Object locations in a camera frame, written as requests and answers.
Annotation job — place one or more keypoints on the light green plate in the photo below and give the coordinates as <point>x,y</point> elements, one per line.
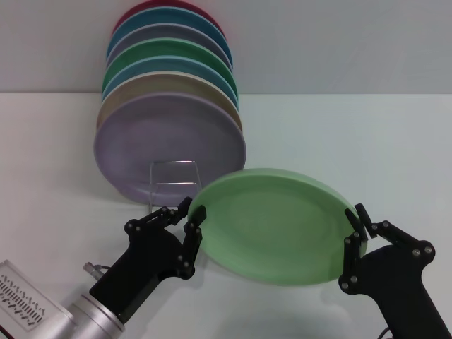
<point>275,226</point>

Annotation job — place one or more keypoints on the light blue plate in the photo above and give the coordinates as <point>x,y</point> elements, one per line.
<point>166,65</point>

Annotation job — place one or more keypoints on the dark green plate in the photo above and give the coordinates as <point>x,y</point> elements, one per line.
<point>166,49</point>

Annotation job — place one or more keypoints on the crimson red plate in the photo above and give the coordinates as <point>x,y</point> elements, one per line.
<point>141,6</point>

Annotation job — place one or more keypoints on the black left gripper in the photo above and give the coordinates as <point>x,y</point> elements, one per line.
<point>141,261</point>

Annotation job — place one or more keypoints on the lilac purple plate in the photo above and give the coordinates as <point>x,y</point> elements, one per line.
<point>141,141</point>

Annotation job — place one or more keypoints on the beige plate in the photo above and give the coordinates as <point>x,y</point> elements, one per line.
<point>166,84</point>

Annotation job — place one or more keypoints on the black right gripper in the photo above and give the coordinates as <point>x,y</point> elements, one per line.
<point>399,289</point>

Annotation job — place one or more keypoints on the teal blue plate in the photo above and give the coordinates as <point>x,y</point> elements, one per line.
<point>166,17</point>

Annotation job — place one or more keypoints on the grey lavender plate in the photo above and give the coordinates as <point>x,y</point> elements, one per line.
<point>166,33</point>

